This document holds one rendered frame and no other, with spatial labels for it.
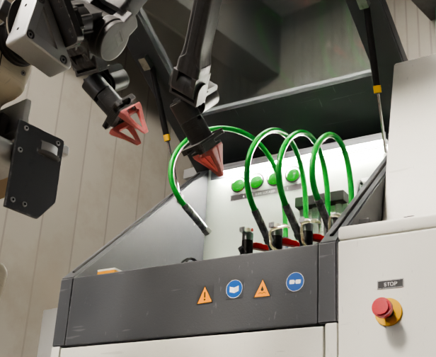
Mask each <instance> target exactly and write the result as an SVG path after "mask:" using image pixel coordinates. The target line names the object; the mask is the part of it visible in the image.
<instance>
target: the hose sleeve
mask: <svg viewBox="0 0 436 357"><path fill-rule="evenodd" d="M182 209H184V211H185V212H186V213H187V214H188V215H189V217H190V218H191V219H192V220H193V222H194V223H195V224H196V225H197V226H198V227H199V228H200V229H201V231H203V230H205V229H206V228H207V225H206V224H205V223H204V222H203V221H202V220H201V218H200V217H199V216H198V215H197V213H196V212H195V211H194V210H193V209H192V208H191V206H190V205H189V204H188V203H186V204H185V205H184V206H183V207H182Z"/></svg>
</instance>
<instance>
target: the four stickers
mask: <svg viewBox="0 0 436 357"><path fill-rule="evenodd" d="M304 274H305V271H298V272H289V273H287V275H286V286H285V292H286V293H287V292H299V291H304ZM271 283H272V278H259V279H254V285H253V298H268V297H271ZM242 297H243V279H242V278H239V279H233V280H226V296H225V300H226V299H232V298H242ZM212 302H213V284H210V285H202V286H198V287H197V302H196V305H202V304H207V303H212Z"/></svg>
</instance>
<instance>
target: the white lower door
mask: <svg viewBox="0 0 436 357"><path fill-rule="evenodd" d="M325 356H326V328H325V327H305V328H297V329H281V330H272V331H256V332H247V333H238V334H222V335H214V336H198V337H189V338H180V339H164V340H156V341H140V342H131V343H122V344H106V345H97V346H81V347H73V348H62V349H61V353H60V357H325Z"/></svg>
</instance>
